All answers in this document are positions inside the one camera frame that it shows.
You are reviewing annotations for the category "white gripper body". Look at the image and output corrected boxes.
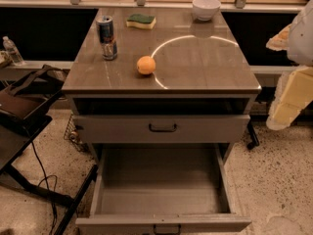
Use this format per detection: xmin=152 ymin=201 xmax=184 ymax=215
xmin=287 ymin=7 xmax=313 ymax=66

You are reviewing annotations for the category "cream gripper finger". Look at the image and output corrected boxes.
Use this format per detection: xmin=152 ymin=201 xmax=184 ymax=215
xmin=266 ymin=25 xmax=291 ymax=51
xmin=266 ymin=66 xmax=313 ymax=130

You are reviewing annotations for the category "orange fruit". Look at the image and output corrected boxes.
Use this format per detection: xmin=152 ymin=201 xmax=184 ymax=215
xmin=137 ymin=56 xmax=156 ymax=75

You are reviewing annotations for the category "green yellow sponge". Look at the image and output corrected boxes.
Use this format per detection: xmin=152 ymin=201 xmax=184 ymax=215
xmin=126 ymin=14 xmax=157 ymax=29

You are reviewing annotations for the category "white bowl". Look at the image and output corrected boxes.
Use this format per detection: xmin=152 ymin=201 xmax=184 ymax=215
xmin=192 ymin=0 xmax=221 ymax=21

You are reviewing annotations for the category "grey drawer cabinet table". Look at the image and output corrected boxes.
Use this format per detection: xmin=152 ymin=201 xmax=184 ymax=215
xmin=61 ymin=7 xmax=263 ymax=235

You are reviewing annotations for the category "closed grey upper drawer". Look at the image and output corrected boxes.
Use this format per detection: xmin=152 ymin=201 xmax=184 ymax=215
xmin=73 ymin=115 xmax=249 ymax=144

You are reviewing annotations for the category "open grey bottom drawer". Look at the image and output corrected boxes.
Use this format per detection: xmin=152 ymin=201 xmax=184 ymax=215
xmin=76 ymin=144 xmax=251 ymax=235

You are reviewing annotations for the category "blue silver drink can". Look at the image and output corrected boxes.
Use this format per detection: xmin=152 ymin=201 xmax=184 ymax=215
xmin=96 ymin=16 xmax=117 ymax=61

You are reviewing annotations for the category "clear plastic water bottle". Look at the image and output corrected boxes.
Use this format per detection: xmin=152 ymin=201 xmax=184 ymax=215
xmin=3 ymin=36 xmax=24 ymax=66

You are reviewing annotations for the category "wire basket on floor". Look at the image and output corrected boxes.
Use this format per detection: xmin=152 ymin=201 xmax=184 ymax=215
xmin=64 ymin=117 xmax=89 ymax=153

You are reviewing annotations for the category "black floor cable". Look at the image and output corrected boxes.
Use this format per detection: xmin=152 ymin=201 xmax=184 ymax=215
xmin=29 ymin=140 xmax=59 ymax=235

